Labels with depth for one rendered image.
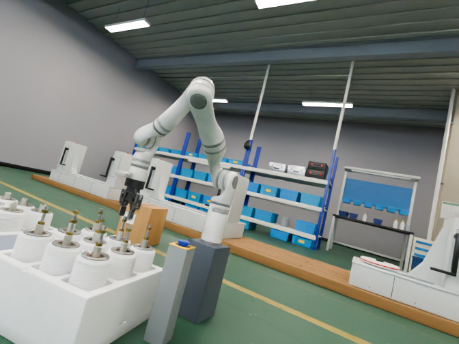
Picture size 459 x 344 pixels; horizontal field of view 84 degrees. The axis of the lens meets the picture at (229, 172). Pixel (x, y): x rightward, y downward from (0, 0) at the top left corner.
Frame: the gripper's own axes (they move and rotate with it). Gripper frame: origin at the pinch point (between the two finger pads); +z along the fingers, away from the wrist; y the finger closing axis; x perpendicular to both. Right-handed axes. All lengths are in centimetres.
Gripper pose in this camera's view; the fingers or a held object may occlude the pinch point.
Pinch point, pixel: (126, 213)
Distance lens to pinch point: 110.2
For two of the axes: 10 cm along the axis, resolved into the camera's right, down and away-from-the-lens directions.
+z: -2.4, 9.7, -0.9
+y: -7.4, -1.2, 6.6
